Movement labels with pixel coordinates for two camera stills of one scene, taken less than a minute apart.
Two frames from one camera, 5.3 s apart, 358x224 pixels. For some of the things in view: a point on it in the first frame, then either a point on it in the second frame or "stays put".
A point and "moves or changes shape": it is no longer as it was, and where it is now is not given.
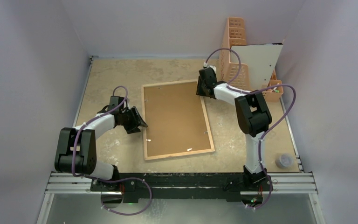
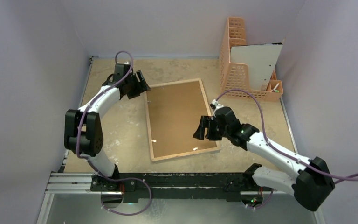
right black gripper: [202, 87] -> [209, 129]
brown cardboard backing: [175, 119] stays put
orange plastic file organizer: [236, 75] stays put
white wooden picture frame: [178, 154] moves or changes shape
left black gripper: [133, 127] -> [141, 87]
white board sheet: [261, 59] stays put
